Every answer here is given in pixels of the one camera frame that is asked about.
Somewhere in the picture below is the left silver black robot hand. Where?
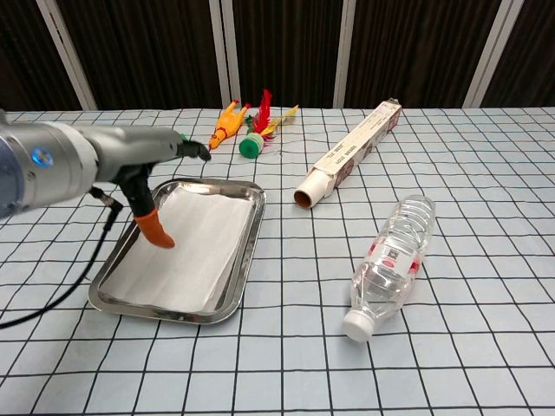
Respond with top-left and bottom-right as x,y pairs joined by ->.
93,125 -> 213,250

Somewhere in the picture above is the clear plastic sheet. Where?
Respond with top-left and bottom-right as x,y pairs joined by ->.
100,184 -> 257,314

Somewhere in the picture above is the metal tray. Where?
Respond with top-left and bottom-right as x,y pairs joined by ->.
88,176 -> 267,326

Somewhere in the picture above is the yellow rubber chicken toy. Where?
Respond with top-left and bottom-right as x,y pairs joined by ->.
208,98 -> 252,151

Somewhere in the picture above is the feather shuttlecock with green base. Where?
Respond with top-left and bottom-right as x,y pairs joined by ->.
238,88 -> 300,159

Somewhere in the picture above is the white wrap roll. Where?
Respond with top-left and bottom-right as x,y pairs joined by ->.
293,169 -> 335,209

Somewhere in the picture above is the cream folded fan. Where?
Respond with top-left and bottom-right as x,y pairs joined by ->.
312,98 -> 402,201

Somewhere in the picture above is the clear plastic water bottle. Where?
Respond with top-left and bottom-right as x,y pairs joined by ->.
342,193 -> 436,343

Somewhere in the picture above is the blue checked tablecloth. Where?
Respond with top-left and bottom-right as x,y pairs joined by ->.
0,106 -> 555,416

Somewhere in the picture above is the white metal frame post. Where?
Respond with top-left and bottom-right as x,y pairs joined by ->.
210,0 -> 242,109
461,0 -> 526,107
36,0 -> 97,110
333,0 -> 361,108

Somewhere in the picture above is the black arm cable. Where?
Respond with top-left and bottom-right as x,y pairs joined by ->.
0,186 -> 125,330

